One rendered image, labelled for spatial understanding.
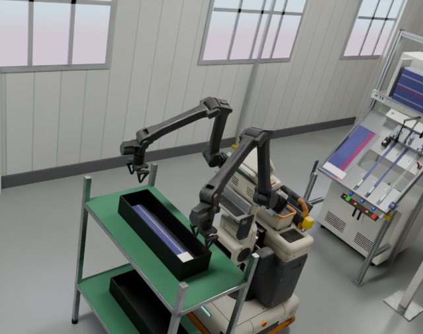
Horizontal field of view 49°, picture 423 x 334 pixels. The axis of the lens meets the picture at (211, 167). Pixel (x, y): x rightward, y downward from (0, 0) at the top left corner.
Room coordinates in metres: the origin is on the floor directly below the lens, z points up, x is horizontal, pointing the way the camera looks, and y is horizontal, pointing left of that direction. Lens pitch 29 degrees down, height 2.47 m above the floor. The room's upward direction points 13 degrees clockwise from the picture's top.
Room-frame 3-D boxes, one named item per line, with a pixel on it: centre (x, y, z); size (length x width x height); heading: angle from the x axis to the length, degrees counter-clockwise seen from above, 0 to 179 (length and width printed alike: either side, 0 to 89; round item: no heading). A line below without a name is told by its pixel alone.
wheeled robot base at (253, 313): (2.43, -0.38, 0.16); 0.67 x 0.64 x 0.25; 136
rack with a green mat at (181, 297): (1.90, 0.16, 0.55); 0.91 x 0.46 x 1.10; 46
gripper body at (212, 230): (1.68, -0.04, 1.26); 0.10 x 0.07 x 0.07; 46
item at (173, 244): (1.88, 0.17, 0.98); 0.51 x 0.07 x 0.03; 46
